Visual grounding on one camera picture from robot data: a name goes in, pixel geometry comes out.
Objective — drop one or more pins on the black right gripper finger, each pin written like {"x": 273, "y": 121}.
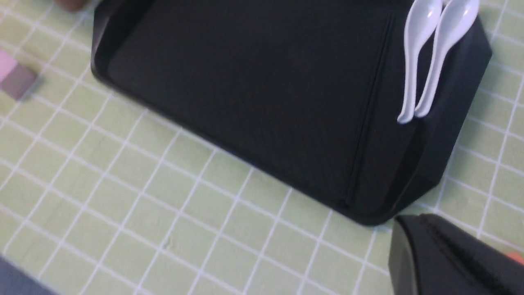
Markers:
{"x": 431, "y": 256}

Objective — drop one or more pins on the orange block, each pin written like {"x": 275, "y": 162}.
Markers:
{"x": 516, "y": 256}

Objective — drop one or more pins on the black chopstick on tray right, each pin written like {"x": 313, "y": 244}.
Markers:
{"x": 364, "y": 111}

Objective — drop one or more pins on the black plastic tray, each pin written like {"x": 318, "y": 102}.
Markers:
{"x": 279, "y": 84}

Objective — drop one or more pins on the white spoon outer right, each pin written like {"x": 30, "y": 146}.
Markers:
{"x": 455, "y": 21}

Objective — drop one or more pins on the white spoon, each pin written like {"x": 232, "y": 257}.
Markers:
{"x": 420, "y": 24}
{"x": 455, "y": 21}

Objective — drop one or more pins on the white spoon inner right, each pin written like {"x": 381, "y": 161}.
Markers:
{"x": 420, "y": 24}

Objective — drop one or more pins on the pink purple block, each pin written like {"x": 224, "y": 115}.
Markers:
{"x": 15, "y": 78}

